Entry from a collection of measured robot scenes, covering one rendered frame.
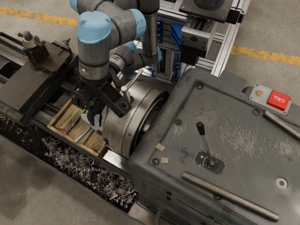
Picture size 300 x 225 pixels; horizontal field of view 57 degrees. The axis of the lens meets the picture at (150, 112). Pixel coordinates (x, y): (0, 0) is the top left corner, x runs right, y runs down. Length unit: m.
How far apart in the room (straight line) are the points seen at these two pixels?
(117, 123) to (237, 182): 0.44
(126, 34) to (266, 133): 0.55
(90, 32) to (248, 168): 0.59
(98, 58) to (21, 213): 1.79
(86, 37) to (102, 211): 1.65
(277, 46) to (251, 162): 2.18
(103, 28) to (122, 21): 0.08
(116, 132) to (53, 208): 1.33
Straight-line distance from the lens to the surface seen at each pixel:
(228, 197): 0.84
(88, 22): 0.63
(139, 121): 0.95
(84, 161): 1.62
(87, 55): 0.66
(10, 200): 2.38
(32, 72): 1.51
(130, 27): 0.71
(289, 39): 3.11
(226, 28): 2.71
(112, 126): 0.99
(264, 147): 0.93
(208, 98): 0.97
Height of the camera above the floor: 2.07
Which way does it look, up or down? 62 degrees down
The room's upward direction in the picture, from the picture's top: 3 degrees counter-clockwise
